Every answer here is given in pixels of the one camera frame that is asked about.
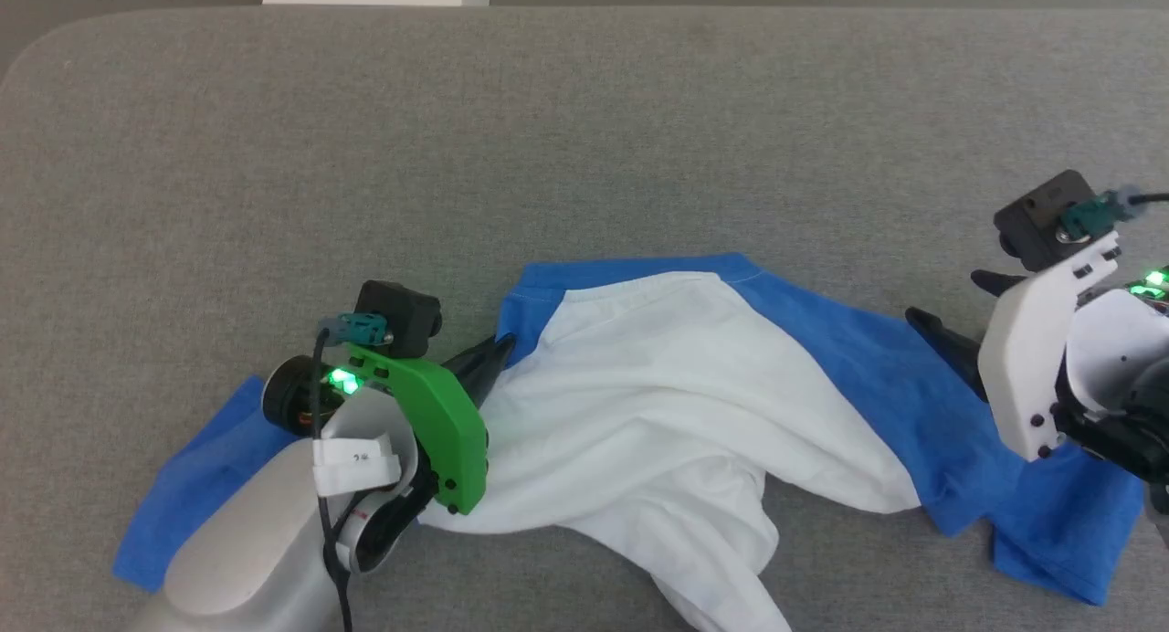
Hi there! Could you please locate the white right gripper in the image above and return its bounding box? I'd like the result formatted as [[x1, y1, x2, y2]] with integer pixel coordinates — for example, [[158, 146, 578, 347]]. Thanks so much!
[[904, 233, 1122, 461]]

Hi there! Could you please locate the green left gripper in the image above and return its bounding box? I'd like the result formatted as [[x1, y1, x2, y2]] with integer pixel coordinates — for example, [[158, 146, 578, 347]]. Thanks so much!
[[352, 333, 518, 516]]

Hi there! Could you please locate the grey fabric sofa cushion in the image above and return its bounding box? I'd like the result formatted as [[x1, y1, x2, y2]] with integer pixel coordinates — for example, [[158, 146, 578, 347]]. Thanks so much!
[[0, 6, 1169, 632]]

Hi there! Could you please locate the white cable label tag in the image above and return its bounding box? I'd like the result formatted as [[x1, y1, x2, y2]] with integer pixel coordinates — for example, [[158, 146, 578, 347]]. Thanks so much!
[[312, 431, 403, 498]]

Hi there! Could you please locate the blue and white t-shirt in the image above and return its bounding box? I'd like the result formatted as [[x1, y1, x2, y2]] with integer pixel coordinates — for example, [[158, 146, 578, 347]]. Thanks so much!
[[111, 253, 1147, 632]]

